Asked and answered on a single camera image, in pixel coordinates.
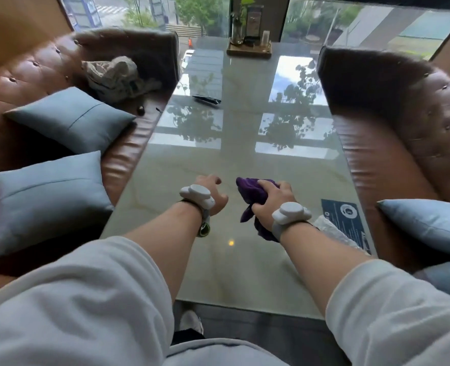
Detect white shoe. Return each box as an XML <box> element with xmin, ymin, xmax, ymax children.
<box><xmin>180</xmin><ymin>310</ymin><xmax>204</xmax><ymax>336</ymax></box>

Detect black table sign stand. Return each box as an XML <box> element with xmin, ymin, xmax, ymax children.
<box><xmin>245</xmin><ymin>5</ymin><xmax>265</xmax><ymax>45</ymax></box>

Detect person's right forearm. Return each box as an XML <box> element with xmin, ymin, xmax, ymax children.
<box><xmin>281</xmin><ymin>222</ymin><xmax>375</xmax><ymax>317</ymax></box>

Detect person's right hand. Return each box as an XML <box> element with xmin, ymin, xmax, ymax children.
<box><xmin>251</xmin><ymin>180</ymin><xmax>297</xmax><ymax>234</ymax></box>

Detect dark blue table card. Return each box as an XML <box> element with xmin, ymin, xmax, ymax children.
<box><xmin>321</xmin><ymin>198</ymin><xmax>373</xmax><ymax>253</ymax></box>

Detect blue grey cushion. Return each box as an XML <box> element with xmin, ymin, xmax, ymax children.
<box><xmin>377</xmin><ymin>199</ymin><xmax>450</xmax><ymax>258</ymax></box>
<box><xmin>4</xmin><ymin>87</ymin><xmax>137</xmax><ymax>155</ymax></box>
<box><xmin>0</xmin><ymin>150</ymin><xmax>115</xmax><ymax>260</ymax></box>
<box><xmin>414</xmin><ymin>261</ymin><xmax>450</xmax><ymax>306</ymax></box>

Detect green black wristwatch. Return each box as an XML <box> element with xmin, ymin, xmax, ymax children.
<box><xmin>182</xmin><ymin>200</ymin><xmax>212</xmax><ymax>238</ymax></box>

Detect person's left forearm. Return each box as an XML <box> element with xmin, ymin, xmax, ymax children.
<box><xmin>123</xmin><ymin>200</ymin><xmax>205</xmax><ymax>302</ymax></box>

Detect green plant in glass vase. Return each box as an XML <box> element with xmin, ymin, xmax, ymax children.
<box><xmin>230</xmin><ymin>0</ymin><xmax>256</xmax><ymax>45</ymax></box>

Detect white wrist tracker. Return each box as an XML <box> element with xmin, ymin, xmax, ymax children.
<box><xmin>272</xmin><ymin>202</ymin><xmax>312</xmax><ymax>240</ymax></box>
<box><xmin>179</xmin><ymin>184</ymin><xmax>216</xmax><ymax>210</ymax></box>

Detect person's left hand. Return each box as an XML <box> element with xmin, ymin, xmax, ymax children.
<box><xmin>196</xmin><ymin>175</ymin><xmax>229</xmax><ymax>217</ymax></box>

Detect purple cleaning cloth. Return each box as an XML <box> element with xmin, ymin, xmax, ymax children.
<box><xmin>236</xmin><ymin>177</ymin><xmax>281</xmax><ymax>243</ymax></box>

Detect wooden tray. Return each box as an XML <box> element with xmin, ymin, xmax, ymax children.
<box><xmin>226</xmin><ymin>38</ymin><xmax>273</xmax><ymax>58</ymax></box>

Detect brown tufted leather sofa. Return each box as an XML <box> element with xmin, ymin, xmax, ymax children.
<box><xmin>0</xmin><ymin>26</ymin><xmax>181</xmax><ymax>298</ymax></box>
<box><xmin>317</xmin><ymin>45</ymin><xmax>450</xmax><ymax>275</ymax></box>

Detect black trousers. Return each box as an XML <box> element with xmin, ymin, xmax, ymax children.
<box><xmin>171</xmin><ymin>329</ymin><xmax>207</xmax><ymax>346</ymax></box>

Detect black remote control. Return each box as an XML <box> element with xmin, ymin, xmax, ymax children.
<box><xmin>192</xmin><ymin>94</ymin><xmax>222</xmax><ymax>107</ymax></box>

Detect light grey sweatshirt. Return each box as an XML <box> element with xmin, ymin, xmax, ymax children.
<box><xmin>0</xmin><ymin>236</ymin><xmax>450</xmax><ymax>366</ymax></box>

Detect crumpled white printed bag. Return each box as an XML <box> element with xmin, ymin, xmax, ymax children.
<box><xmin>81</xmin><ymin>56</ymin><xmax>163</xmax><ymax>103</ymax></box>

